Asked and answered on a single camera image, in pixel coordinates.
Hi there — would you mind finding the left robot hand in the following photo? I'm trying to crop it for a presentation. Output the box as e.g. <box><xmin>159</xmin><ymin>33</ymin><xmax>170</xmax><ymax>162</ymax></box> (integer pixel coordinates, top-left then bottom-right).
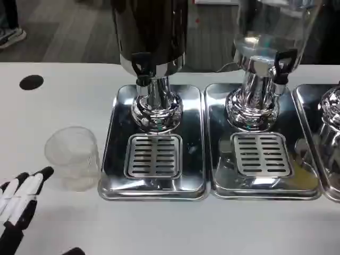
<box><xmin>0</xmin><ymin>166</ymin><xmax>86</xmax><ymax>255</ymax></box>

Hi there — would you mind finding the clear ribbed glass cup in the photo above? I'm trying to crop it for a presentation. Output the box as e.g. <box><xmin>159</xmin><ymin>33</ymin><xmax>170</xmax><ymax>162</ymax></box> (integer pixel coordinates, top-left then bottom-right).
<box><xmin>44</xmin><ymin>126</ymin><xmax>100</xmax><ymax>192</ymax></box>

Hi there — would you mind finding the black round counter grommet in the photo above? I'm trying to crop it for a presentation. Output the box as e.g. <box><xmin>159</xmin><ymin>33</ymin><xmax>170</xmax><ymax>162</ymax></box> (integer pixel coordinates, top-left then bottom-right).
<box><xmin>19</xmin><ymin>74</ymin><xmax>44</xmax><ymax>90</ymax></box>

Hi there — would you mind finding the slotted steel drip grid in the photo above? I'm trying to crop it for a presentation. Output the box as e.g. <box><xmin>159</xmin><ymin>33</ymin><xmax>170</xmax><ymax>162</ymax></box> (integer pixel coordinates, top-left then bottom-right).
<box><xmin>230</xmin><ymin>132</ymin><xmax>293</xmax><ymax>177</ymax></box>
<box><xmin>124</xmin><ymin>134</ymin><xmax>183</xmax><ymax>179</ymax></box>

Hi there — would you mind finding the person's shoe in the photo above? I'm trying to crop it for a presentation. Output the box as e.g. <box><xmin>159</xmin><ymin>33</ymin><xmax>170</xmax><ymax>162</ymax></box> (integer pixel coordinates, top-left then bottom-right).
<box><xmin>0</xmin><ymin>27</ymin><xmax>27</xmax><ymax>50</ymax></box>

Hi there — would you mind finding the black dispenser tap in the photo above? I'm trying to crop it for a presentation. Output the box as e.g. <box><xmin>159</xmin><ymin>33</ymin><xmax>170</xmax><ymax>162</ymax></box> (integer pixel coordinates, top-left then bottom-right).
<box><xmin>131</xmin><ymin>52</ymin><xmax>152</xmax><ymax>97</ymax></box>
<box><xmin>273</xmin><ymin>49</ymin><xmax>298</xmax><ymax>96</ymax></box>

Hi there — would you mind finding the steel drip tray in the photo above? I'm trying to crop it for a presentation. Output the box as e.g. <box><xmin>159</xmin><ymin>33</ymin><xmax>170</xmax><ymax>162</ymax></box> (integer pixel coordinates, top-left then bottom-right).
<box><xmin>292</xmin><ymin>84</ymin><xmax>340</xmax><ymax>204</ymax></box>
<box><xmin>203</xmin><ymin>83</ymin><xmax>324</xmax><ymax>201</ymax></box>
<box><xmin>97</xmin><ymin>84</ymin><xmax>211</xmax><ymax>201</ymax></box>

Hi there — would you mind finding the person's leg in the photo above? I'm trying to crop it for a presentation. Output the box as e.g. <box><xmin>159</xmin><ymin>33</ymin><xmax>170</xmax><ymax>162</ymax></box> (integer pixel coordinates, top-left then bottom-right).
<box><xmin>0</xmin><ymin>0</ymin><xmax>20</xmax><ymax>30</ymax></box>

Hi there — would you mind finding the dark drink dispenser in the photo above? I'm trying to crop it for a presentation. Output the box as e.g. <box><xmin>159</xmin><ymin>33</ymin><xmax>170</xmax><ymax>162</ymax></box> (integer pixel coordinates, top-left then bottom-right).
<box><xmin>110</xmin><ymin>0</ymin><xmax>190</xmax><ymax>133</ymax></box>

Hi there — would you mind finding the clear drink dispenser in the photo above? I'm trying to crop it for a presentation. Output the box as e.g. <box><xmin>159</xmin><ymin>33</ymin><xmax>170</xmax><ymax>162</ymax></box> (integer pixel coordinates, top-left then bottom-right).
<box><xmin>225</xmin><ymin>0</ymin><xmax>319</xmax><ymax>132</ymax></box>

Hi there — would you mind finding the chrome dispenser base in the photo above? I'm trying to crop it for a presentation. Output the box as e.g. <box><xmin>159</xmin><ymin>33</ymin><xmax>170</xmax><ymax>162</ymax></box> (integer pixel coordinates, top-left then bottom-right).
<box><xmin>317</xmin><ymin>84</ymin><xmax>340</xmax><ymax>184</ymax></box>

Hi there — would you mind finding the thin white cable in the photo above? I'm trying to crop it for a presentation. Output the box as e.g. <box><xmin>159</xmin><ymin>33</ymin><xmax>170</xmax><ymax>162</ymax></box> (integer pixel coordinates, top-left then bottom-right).
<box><xmin>215</xmin><ymin>62</ymin><xmax>241</xmax><ymax>74</ymax></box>

